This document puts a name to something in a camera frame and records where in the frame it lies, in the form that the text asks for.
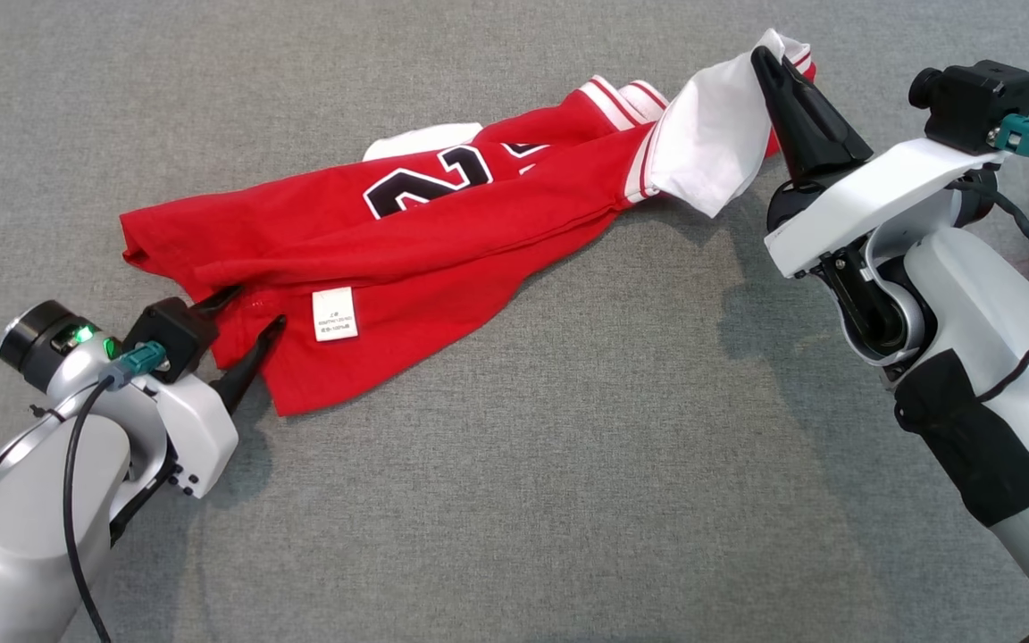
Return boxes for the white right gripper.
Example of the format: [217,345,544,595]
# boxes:
[750,45,1013,367]

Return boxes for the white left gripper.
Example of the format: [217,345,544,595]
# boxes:
[0,284,289,501]

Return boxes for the red jersey with white sleeves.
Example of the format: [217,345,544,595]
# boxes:
[119,27,817,418]

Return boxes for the left camera cable, teal connector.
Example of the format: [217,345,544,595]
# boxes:
[62,341,168,643]

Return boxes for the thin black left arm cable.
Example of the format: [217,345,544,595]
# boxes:
[108,451,178,547]

